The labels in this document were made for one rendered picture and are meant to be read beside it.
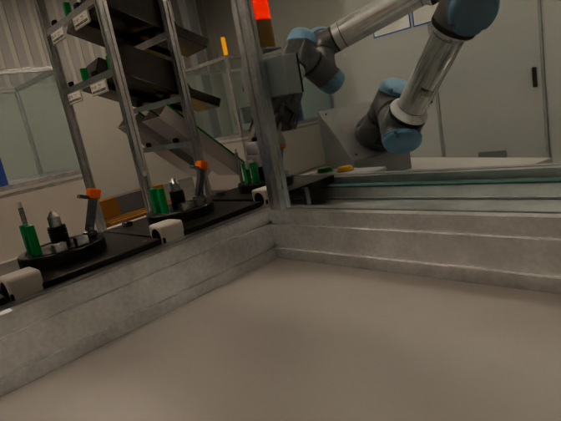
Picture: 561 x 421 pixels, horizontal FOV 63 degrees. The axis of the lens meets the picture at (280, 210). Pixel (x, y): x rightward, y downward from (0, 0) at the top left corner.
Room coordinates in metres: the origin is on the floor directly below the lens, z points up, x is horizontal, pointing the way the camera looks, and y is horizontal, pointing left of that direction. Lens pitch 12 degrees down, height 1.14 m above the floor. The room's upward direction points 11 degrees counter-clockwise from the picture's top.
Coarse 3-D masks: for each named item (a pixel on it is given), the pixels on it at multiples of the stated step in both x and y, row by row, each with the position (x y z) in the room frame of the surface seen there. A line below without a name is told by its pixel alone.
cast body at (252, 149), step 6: (252, 138) 1.11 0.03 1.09; (246, 144) 1.11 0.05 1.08; (252, 144) 1.09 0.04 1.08; (246, 150) 1.11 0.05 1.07; (252, 150) 1.09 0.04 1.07; (258, 150) 1.08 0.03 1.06; (246, 156) 1.10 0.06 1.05; (252, 156) 1.09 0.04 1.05; (258, 156) 1.08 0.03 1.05; (246, 162) 1.08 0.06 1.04; (258, 162) 1.08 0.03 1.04; (246, 168) 1.08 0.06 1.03
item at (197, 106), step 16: (128, 48) 1.19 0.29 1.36; (128, 64) 1.18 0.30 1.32; (144, 64) 1.20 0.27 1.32; (160, 64) 1.23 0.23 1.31; (112, 80) 1.25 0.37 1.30; (128, 80) 1.22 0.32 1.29; (144, 80) 1.20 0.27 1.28; (160, 80) 1.22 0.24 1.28; (160, 96) 1.31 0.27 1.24; (192, 96) 1.26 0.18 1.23; (208, 96) 1.29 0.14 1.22
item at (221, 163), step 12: (168, 108) 1.23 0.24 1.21; (144, 120) 1.32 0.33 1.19; (156, 120) 1.24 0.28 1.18; (168, 120) 1.22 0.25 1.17; (180, 120) 1.24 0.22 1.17; (156, 132) 1.34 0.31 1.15; (168, 132) 1.28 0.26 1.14; (180, 132) 1.24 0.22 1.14; (204, 132) 1.27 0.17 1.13; (204, 144) 1.27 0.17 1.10; (216, 144) 1.29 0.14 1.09; (192, 156) 1.38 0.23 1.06; (204, 156) 1.32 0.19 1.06; (216, 156) 1.29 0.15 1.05; (228, 156) 1.31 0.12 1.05; (216, 168) 1.37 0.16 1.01; (228, 168) 1.31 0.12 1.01; (240, 168) 1.33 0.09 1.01
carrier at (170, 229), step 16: (144, 176) 0.95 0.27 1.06; (160, 192) 0.89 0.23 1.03; (176, 192) 0.92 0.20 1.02; (160, 208) 0.90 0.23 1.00; (176, 208) 0.92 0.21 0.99; (192, 208) 0.89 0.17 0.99; (208, 208) 0.91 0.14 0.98; (224, 208) 0.93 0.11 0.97; (240, 208) 0.90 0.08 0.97; (144, 224) 0.92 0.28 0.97; (160, 224) 0.79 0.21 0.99; (176, 224) 0.79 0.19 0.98; (192, 224) 0.83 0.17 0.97; (208, 224) 0.84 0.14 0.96
